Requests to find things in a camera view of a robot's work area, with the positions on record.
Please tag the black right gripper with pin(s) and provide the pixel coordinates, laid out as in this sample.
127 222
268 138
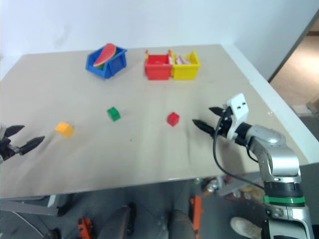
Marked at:
225 124

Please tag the red cube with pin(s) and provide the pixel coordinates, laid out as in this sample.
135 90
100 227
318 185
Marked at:
173 119

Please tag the red and white packets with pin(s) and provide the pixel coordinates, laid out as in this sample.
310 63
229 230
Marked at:
182 59

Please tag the toy watermelon slice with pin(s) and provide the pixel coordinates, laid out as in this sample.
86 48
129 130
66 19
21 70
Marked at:
106 54

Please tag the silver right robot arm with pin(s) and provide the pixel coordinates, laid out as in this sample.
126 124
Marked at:
281 159

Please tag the yellow toy block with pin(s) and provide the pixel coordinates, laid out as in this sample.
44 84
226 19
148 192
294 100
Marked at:
64 129

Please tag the orange and black tool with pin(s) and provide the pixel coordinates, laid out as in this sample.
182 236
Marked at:
197 214

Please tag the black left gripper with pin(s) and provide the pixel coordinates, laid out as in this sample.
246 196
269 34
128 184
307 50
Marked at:
6 149

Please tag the grey metal table frame bar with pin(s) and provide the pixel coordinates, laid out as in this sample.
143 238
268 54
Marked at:
27 207

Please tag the green cube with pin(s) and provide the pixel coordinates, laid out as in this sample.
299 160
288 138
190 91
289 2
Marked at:
114 114

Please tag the white shoe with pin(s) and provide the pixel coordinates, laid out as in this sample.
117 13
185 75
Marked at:
245 227

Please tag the drink cans pile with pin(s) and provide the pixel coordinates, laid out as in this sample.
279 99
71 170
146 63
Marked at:
211 185

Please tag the blue plastic storage bin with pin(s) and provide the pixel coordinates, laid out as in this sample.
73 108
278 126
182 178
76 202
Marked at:
112 67

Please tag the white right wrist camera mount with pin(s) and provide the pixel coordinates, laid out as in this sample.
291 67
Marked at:
239 109

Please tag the orange and black tracked toy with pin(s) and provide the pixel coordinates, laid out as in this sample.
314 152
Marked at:
86 227

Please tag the yellow plastic storage bin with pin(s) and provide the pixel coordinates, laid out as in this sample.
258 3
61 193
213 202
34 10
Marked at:
184 72

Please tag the red plastic storage bin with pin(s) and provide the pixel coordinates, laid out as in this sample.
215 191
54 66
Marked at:
157 71

